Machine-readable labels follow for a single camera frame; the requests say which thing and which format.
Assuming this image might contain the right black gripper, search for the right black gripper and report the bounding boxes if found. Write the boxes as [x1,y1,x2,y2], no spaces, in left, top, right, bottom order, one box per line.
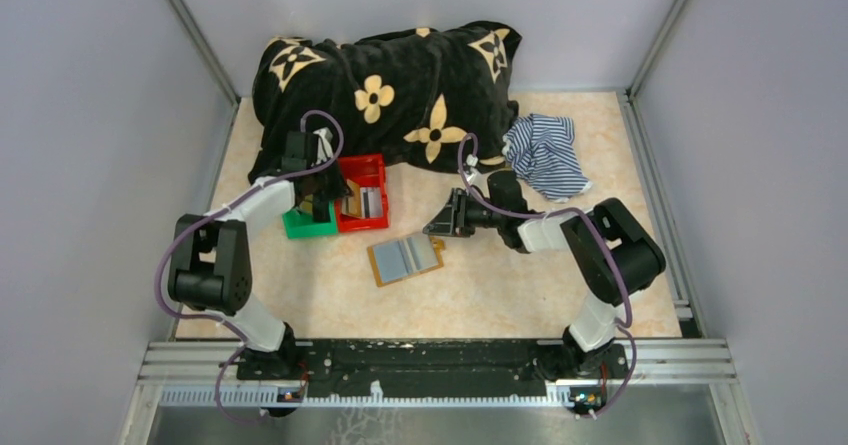
[424,187,506,238]

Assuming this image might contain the red plastic bin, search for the red plastic bin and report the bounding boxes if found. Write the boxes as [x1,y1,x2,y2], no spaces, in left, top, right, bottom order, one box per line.
[334,154,390,233]

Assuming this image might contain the yellow leather card holder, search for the yellow leather card holder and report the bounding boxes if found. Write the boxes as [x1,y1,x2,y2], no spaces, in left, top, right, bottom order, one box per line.
[367,232,445,287]

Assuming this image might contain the green plastic bin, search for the green plastic bin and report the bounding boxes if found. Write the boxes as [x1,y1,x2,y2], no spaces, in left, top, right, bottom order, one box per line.
[282,205,339,240]

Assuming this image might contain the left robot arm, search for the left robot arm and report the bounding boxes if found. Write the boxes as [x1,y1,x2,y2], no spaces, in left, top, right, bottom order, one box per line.
[165,128,346,379]

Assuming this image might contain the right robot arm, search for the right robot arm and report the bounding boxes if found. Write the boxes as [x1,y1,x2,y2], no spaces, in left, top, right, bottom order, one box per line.
[422,170,666,377]

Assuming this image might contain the cards in red bin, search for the cards in red bin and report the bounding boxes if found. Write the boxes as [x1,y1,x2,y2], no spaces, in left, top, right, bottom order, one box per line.
[341,181,385,219]

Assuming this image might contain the blue striped cloth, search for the blue striped cloth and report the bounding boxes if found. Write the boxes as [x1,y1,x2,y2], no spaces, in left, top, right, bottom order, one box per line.
[503,113,593,203]

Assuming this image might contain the black floral blanket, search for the black floral blanket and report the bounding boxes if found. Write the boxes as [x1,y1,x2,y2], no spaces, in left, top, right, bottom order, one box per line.
[248,21,522,180]

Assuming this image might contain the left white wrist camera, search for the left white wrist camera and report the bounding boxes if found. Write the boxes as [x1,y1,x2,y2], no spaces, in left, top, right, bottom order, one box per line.
[312,127,335,166]

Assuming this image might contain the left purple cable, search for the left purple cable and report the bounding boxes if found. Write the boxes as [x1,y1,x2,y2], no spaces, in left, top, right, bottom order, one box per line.
[153,109,346,425]

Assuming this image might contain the purple cable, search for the purple cable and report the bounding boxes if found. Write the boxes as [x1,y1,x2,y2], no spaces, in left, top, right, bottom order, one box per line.
[457,132,639,421]
[153,109,346,425]

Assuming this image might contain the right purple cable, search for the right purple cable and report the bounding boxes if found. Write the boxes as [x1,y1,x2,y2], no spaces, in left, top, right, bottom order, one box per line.
[457,132,639,421]

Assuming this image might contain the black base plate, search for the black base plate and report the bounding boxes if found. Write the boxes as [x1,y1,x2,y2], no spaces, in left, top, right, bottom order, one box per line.
[236,339,628,399]

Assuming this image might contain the aluminium front rail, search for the aluminium front rail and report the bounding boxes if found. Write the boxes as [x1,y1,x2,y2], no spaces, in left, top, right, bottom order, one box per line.
[138,339,737,409]

